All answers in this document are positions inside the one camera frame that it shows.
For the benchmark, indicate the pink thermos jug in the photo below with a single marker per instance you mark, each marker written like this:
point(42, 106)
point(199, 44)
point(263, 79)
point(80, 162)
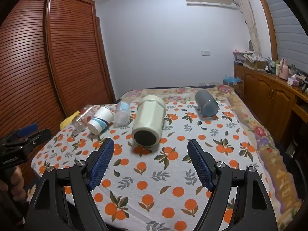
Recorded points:
point(284, 69)

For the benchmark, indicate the cream ceramic cup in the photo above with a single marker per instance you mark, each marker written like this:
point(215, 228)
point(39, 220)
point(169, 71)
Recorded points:
point(150, 118)

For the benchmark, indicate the floral bed blanket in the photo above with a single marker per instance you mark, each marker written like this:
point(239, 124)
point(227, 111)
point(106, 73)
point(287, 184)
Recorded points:
point(264, 137)

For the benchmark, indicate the clear plastic bottle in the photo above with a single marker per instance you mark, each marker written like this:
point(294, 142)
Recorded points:
point(122, 115)

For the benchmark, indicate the white blue-striped paper cup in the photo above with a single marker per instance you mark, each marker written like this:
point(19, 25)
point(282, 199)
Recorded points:
point(101, 119)

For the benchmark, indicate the wooden sideboard cabinet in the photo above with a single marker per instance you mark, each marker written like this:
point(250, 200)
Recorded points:
point(264, 93)

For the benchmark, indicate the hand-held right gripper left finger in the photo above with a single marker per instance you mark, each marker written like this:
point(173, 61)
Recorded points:
point(102, 163)

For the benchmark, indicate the brown slatted wooden wardrobe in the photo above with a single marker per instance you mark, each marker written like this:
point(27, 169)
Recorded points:
point(60, 53)

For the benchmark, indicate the white wall switch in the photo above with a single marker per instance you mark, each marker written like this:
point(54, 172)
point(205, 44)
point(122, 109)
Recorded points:
point(205, 53)

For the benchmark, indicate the green bottle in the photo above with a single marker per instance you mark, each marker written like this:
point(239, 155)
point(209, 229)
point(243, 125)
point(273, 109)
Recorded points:
point(273, 66)

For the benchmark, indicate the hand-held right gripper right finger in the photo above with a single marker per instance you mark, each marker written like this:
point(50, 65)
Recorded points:
point(199, 163)

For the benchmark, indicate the clear glass cup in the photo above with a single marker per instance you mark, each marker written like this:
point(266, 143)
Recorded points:
point(83, 118)

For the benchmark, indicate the cardboard box of clutter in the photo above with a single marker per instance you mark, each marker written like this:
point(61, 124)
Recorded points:
point(255, 61)

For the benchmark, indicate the person's left hand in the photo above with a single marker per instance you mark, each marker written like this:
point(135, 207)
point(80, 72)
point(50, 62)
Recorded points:
point(15, 181)

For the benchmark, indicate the blue plastic bag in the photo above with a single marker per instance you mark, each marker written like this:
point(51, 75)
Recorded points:
point(232, 80)

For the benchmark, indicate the grey cup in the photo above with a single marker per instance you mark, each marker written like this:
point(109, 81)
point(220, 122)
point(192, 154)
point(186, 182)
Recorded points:
point(206, 103)

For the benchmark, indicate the grey window blinds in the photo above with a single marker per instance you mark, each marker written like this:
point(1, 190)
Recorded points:
point(286, 36)

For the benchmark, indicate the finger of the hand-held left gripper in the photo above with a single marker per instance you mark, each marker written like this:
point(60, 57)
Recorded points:
point(28, 128)
point(39, 136)

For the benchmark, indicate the pink tissue box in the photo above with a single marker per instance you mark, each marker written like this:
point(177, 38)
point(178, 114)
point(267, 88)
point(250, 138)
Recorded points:
point(293, 81)

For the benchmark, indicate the pale curtain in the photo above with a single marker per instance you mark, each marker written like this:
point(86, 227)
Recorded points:
point(250, 16)

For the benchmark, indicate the orange fruit print cloth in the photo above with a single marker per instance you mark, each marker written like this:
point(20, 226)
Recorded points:
point(168, 185)

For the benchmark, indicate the yellow plastic object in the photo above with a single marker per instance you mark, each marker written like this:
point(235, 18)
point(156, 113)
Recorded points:
point(65, 124)

